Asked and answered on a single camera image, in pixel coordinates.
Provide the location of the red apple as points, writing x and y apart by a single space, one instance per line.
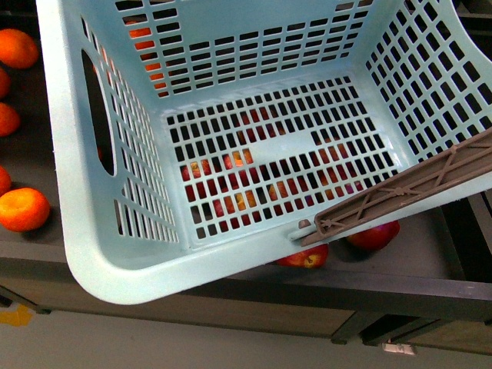
375 239
309 258

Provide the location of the brown basket handle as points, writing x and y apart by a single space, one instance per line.
456 173

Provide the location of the light blue plastic basket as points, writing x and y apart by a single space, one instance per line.
192 137

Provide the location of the orange tangerine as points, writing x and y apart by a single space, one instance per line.
5 83
9 120
18 49
24 209

